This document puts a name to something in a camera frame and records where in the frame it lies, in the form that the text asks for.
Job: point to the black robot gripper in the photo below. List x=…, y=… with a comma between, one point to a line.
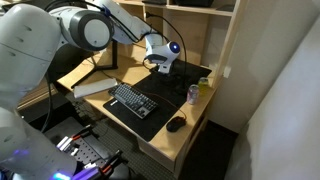
x=170, y=78

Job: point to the white wrist camera block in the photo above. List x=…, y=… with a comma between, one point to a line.
x=165, y=67

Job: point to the flat black device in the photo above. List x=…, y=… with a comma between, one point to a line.
x=154, y=1

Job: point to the yellow green drink can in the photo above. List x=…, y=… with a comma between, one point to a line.
x=203, y=84

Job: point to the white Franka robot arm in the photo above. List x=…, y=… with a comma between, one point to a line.
x=50, y=50

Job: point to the black gooseneck desk lamp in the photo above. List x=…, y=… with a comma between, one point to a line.
x=184, y=50

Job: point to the black computer mouse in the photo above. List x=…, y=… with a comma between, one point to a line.
x=175, y=124

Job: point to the grey mechanical keyboard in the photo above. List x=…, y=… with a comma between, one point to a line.
x=133, y=100

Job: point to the black angular monitor stand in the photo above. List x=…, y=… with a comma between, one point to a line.
x=115, y=56

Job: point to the black desk mat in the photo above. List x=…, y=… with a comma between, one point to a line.
x=156, y=116

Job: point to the pink drink can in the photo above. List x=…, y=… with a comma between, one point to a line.
x=192, y=94

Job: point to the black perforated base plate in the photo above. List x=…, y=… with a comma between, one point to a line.
x=86, y=150

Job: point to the wooden cubby shelf unit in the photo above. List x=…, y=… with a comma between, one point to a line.
x=206, y=36

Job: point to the grey keyboard wrist rest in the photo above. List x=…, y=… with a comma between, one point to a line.
x=95, y=87

